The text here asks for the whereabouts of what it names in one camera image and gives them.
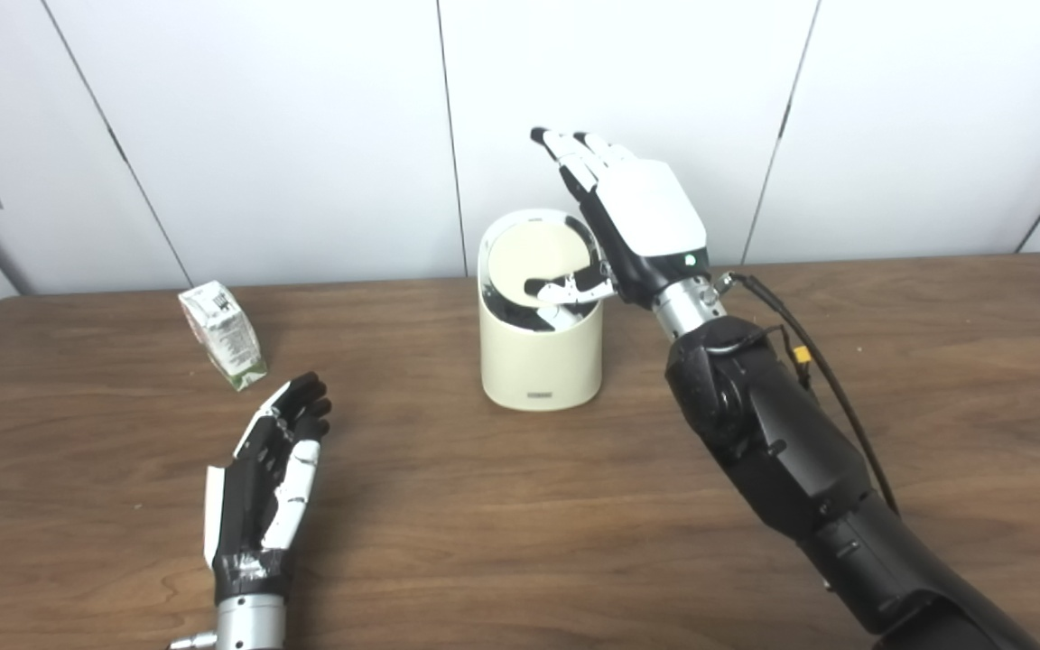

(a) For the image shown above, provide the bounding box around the white and black right hand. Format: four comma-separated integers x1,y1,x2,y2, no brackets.
525,126,712,312

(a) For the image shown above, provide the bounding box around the white and black left hand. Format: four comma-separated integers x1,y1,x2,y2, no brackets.
203,372,333,604

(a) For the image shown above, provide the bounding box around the cream round bin lid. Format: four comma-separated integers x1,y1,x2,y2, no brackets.
487,221,595,308

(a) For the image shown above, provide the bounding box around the white green milk carton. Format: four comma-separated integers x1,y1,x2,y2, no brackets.
179,281,268,391

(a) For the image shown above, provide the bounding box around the cream-colored bin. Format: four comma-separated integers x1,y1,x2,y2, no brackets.
478,209,604,412

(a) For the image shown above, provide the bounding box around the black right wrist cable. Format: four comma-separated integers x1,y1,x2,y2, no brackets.
719,271,900,515

